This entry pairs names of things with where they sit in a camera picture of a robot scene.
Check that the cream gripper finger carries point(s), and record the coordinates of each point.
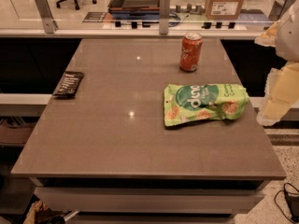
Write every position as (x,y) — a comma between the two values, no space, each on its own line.
(280,93)
(268,38)

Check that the red coke can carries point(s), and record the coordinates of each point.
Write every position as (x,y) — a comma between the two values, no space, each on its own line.
(190,51)

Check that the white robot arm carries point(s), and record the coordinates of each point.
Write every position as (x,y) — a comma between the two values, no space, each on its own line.
(287,39)

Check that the black rxbar chocolate bar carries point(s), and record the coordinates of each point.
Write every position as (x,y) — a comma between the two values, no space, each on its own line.
(68,85)

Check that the cardboard box with label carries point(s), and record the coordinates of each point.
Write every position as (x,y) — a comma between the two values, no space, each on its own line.
(223,9)

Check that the green chip bag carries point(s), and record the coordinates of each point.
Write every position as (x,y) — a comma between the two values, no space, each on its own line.
(188,103)

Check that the right metal glass post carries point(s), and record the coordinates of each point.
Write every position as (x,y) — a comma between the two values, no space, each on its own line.
(279,8)

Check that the metal glass post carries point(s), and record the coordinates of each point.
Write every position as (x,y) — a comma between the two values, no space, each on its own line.
(279,8)
(164,10)
(49,23)

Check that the black power adapter with cable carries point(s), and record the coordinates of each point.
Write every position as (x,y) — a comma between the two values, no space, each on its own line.
(291,197)

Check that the middle metal glass post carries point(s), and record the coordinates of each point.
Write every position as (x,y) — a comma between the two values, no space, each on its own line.
(164,10)

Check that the left metal glass post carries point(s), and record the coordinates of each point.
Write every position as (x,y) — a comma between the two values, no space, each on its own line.
(49,23)

